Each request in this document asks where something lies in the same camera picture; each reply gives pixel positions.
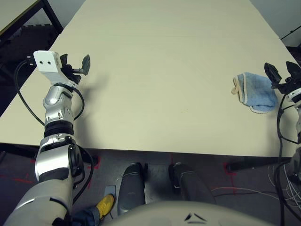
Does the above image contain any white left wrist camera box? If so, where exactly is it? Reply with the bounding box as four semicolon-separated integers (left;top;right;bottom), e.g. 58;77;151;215
33;50;79;89

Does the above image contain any small grey floor plate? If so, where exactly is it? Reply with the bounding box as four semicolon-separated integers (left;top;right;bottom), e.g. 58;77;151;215
104;185;117;196

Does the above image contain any black metal bar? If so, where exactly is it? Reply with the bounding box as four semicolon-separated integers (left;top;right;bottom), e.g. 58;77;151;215
280;23;301;40

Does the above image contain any grey robot left leg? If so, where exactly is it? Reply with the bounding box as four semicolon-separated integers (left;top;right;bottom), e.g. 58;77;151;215
117;162;147;216

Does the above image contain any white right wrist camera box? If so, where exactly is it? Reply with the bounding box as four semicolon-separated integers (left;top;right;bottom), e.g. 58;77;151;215
288;87;301;103

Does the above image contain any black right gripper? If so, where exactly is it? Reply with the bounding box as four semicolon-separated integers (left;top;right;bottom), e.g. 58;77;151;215
264;61;301;95

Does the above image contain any white floor cable bundle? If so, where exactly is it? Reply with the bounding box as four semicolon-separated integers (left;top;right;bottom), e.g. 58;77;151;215
268;162;301;210

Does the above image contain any blue fluffy rag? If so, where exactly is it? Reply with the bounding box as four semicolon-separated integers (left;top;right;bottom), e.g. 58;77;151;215
232;72;278;114

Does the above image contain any thin white floor cable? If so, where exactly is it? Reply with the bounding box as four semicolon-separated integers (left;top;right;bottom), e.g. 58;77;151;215
210;186;283;196

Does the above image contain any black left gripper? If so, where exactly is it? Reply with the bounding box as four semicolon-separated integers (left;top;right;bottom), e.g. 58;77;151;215
60;53;91;84

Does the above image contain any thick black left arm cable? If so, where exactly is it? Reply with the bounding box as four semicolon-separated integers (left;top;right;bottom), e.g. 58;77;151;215
14;56;47;127

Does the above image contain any blue jeans leg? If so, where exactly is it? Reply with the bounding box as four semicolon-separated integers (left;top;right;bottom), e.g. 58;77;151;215
71;204;102;226

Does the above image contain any yellow shoe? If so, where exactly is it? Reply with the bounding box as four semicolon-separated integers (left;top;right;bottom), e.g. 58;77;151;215
95;194;115;221

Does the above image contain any grey robot right leg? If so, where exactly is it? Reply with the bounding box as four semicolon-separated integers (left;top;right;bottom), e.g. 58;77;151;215
168;162;217;205

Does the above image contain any black foam puzzle mat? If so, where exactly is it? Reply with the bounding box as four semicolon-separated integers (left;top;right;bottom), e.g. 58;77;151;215
0;23;62;117

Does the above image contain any grey robot leg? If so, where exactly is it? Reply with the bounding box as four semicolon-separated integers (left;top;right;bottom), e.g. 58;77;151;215
117;162;147;216
168;162;217;205

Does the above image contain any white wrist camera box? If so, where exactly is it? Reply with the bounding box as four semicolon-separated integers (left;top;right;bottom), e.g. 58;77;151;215
288;87;301;103
33;50;79;89

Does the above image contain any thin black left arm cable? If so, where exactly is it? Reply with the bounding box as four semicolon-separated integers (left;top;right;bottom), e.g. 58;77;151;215
62;84;86;122

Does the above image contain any pale grey robot torso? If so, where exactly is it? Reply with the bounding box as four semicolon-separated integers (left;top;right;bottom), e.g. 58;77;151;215
103;200;280;226

